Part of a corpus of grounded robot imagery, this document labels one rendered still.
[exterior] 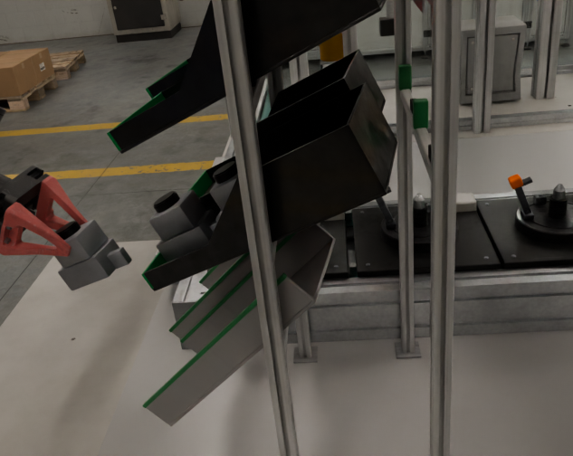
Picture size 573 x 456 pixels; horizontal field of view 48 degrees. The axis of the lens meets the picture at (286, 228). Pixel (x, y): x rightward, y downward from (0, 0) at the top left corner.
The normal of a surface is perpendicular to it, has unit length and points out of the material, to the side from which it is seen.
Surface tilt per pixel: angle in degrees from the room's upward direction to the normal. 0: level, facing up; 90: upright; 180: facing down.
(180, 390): 90
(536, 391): 0
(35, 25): 90
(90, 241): 67
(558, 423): 0
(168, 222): 90
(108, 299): 0
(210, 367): 90
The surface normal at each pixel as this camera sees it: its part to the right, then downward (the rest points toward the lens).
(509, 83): -0.07, 0.48
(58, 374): -0.10, -0.88
